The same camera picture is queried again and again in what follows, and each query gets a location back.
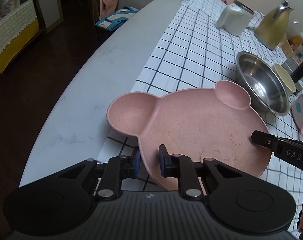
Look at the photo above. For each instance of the gold thermos jug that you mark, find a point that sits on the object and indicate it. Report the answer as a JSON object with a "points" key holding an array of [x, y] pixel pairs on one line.
{"points": [[272, 28]]}

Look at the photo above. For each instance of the yellow cushion chair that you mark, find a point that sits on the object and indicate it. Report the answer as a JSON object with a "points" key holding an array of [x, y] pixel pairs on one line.
{"points": [[20, 22]]}

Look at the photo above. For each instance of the white mug with handle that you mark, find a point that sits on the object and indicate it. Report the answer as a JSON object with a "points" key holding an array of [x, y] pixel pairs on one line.
{"points": [[235, 18]]}

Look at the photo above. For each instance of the glass electric kettle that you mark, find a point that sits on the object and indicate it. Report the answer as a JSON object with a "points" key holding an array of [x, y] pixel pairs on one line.
{"points": [[295, 70]]}

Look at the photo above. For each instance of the blue striped bag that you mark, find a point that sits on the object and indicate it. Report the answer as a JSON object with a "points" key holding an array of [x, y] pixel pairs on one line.
{"points": [[113, 21]]}

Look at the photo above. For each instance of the pink cloth on table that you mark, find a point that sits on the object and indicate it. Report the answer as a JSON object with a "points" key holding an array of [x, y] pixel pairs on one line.
{"points": [[227, 2]]}

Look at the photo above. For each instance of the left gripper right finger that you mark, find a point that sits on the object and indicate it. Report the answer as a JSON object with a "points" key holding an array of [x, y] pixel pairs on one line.
{"points": [[186, 171]]}

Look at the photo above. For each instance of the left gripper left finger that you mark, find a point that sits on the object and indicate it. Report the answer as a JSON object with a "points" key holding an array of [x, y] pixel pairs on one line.
{"points": [[112, 173]]}

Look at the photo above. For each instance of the cream plastic bowl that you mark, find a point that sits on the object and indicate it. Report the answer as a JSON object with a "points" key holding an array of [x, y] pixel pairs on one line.
{"points": [[285, 78]]}

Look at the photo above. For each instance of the stainless steel bowl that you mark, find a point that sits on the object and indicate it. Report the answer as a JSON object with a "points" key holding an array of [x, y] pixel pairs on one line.
{"points": [[265, 88]]}

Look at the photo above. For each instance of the pink bear-shaped plate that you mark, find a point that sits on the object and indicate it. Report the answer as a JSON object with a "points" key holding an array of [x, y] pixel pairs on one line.
{"points": [[197, 122]]}

